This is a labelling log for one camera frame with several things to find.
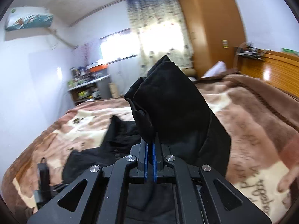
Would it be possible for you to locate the cluttered side desk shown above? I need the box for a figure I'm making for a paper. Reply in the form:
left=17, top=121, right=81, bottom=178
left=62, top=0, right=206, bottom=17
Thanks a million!
left=68, top=75, right=112, bottom=105

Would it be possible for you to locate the white pillow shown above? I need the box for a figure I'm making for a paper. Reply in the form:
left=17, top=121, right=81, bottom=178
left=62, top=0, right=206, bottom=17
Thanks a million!
left=202, top=61, right=227, bottom=78

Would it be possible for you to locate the wooden headboard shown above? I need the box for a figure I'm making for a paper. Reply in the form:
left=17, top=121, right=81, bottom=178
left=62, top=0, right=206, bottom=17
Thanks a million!
left=234, top=46, right=298, bottom=96

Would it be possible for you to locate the orange box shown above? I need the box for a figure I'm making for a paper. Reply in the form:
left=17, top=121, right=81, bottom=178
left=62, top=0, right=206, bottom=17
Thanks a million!
left=87, top=64, right=108, bottom=73

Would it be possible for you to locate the heart patterned curtain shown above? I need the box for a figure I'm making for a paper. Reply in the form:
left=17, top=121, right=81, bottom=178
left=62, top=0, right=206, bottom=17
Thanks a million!
left=126, top=0, right=194, bottom=76

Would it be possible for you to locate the brown patterned fleece blanket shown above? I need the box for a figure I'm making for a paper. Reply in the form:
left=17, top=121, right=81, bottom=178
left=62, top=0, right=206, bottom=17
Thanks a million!
left=1, top=72, right=298, bottom=223

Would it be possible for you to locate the wooden wardrobe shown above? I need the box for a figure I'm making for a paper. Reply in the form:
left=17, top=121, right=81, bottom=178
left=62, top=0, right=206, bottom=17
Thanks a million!
left=178, top=0, right=246, bottom=77

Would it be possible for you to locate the black puffer jacket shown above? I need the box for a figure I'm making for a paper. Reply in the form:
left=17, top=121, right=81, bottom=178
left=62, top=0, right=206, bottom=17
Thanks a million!
left=62, top=56, right=231, bottom=223

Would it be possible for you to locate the brown plush toy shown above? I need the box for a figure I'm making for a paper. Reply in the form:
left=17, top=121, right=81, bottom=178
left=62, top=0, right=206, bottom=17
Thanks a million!
left=182, top=68, right=197, bottom=77

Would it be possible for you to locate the wall air conditioner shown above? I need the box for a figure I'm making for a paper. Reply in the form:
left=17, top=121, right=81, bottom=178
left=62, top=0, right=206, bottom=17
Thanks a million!
left=5, top=6, right=54, bottom=31

